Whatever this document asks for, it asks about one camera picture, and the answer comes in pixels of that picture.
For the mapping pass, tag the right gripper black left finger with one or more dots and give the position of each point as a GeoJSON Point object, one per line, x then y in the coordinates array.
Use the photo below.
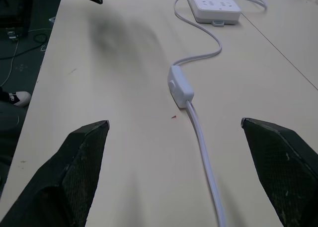
{"type": "Point", "coordinates": [57, 182]}

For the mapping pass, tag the white power strip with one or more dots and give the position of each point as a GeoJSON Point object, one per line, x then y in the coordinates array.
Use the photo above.
{"type": "Point", "coordinates": [213, 12]}

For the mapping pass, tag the dark furniture frame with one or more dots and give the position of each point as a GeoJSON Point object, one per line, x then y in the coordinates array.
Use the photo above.
{"type": "Point", "coordinates": [15, 8]}

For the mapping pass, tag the black and white shoe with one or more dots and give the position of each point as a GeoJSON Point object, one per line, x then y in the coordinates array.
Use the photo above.
{"type": "Point", "coordinates": [20, 98]}

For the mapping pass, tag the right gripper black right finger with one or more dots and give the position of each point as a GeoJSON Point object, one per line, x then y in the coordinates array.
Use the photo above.
{"type": "Point", "coordinates": [285, 167]}

